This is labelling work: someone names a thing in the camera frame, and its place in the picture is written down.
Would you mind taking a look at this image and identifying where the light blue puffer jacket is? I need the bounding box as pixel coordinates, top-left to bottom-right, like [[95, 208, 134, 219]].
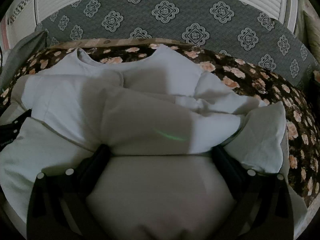
[[1, 45, 306, 239]]

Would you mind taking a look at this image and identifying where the brown floral blanket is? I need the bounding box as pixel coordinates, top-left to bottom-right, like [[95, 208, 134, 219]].
[[1, 38, 319, 206]]

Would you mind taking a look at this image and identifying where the grey cloth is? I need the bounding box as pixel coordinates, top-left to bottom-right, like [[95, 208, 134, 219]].
[[1, 31, 48, 93]]

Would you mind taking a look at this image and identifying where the beige fluffy blanket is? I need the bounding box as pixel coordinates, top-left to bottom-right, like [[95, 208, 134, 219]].
[[295, 0, 319, 62]]

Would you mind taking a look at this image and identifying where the grey patterned headboard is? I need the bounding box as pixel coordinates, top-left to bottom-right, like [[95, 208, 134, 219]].
[[36, 0, 319, 87]]

